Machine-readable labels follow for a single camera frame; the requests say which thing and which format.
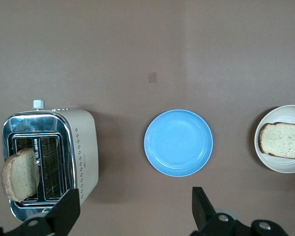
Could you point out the beige plate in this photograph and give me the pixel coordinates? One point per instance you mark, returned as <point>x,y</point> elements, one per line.
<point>280,164</point>

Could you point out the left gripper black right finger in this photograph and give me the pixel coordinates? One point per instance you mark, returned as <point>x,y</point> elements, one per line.
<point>201,209</point>

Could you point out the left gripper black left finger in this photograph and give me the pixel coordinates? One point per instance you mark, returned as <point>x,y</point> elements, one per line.
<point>66,209</point>

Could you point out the beige chrome toaster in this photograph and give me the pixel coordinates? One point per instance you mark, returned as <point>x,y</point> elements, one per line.
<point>84,147</point>

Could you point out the blue plate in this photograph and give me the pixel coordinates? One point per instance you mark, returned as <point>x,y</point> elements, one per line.
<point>178,143</point>

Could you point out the toasted bread slice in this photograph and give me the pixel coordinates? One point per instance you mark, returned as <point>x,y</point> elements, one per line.
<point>282,140</point>
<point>20,174</point>

